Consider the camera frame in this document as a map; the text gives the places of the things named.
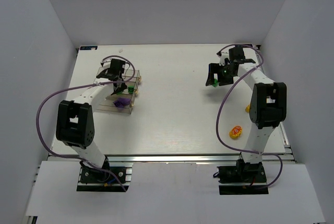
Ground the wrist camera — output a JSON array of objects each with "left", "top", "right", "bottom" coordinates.
[
  {"left": 217, "top": 52, "right": 230, "bottom": 66},
  {"left": 101, "top": 60, "right": 111, "bottom": 67}
]

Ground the yellow lego brick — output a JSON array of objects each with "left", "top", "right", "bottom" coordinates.
[{"left": 245, "top": 104, "right": 251, "bottom": 113}]

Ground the purple lego brick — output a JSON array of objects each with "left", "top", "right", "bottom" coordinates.
[{"left": 113, "top": 98, "right": 131, "bottom": 109}]

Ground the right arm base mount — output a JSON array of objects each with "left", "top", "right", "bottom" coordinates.
[{"left": 212, "top": 166, "right": 269, "bottom": 195}]

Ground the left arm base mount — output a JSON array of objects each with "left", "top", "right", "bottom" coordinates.
[{"left": 76, "top": 165, "right": 132, "bottom": 192}]

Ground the clear back container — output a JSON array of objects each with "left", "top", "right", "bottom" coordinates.
[{"left": 96, "top": 66, "right": 141, "bottom": 85}]

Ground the clear middle container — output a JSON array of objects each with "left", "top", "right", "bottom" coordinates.
[{"left": 93, "top": 78, "right": 135, "bottom": 98}]

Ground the yellow round toy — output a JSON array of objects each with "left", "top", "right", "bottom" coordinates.
[{"left": 229, "top": 125, "right": 243, "bottom": 139}]

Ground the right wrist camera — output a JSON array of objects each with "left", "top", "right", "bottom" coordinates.
[{"left": 217, "top": 52, "right": 230, "bottom": 66}]

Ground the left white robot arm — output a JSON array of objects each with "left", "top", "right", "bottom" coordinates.
[{"left": 56, "top": 55, "right": 127, "bottom": 170}]

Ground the clear container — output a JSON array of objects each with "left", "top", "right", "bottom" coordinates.
[
  {"left": 89, "top": 94, "right": 135, "bottom": 114},
  {"left": 96, "top": 66, "right": 141, "bottom": 85},
  {"left": 93, "top": 78, "right": 135, "bottom": 98}
]

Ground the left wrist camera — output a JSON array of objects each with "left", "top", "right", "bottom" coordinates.
[{"left": 101, "top": 60, "right": 111, "bottom": 67}]

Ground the clear front container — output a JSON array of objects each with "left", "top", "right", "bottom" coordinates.
[{"left": 89, "top": 94, "right": 135, "bottom": 114}]

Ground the left blue corner label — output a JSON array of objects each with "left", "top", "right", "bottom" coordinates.
[{"left": 79, "top": 45, "right": 98, "bottom": 51}]

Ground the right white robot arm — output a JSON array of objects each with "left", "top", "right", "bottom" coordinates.
[{"left": 206, "top": 44, "right": 287, "bottom": 164}]

